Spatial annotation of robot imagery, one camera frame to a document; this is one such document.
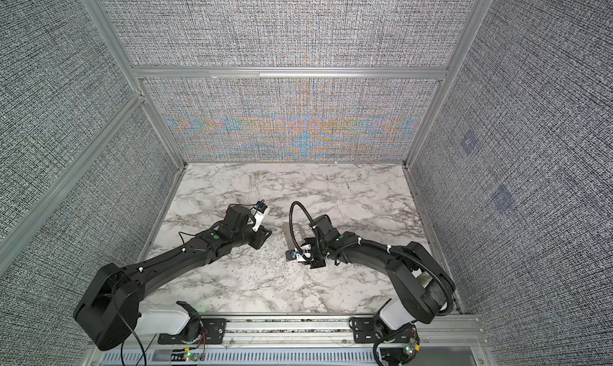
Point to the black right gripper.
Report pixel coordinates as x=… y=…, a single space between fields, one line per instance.
x=315 y=264

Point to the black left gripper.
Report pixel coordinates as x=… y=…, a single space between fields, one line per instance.
x=262 y=237

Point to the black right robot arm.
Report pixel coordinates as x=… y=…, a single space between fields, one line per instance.
x=423 y=289

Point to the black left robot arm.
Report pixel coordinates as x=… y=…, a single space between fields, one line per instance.
x=113 y=309

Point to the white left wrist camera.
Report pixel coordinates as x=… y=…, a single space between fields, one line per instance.
x=261 y=211

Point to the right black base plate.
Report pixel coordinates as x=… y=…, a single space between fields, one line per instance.
x=366 y=330

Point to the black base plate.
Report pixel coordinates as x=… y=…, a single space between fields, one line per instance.
x=208 y=331
x=366 y=330

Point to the slotted grey cable duct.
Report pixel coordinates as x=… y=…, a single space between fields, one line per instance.
x=243 y=356

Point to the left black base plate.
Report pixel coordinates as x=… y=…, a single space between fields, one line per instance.
x=208 y=331

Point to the aluminium front rail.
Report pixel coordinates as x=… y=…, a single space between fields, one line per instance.
x=318 y=330

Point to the aluminium enclosure frame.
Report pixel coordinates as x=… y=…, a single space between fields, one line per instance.
x=124 y=122

